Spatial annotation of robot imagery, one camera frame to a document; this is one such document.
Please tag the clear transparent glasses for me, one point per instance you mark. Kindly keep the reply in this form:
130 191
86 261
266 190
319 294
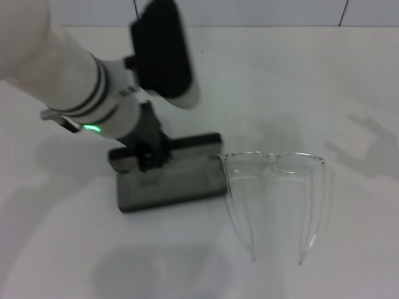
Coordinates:
249 174

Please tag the black glasses case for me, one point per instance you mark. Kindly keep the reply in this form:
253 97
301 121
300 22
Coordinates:
174 190

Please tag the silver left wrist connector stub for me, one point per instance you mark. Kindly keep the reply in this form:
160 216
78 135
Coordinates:
67 124

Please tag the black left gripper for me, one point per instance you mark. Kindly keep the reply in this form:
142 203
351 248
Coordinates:
149 130

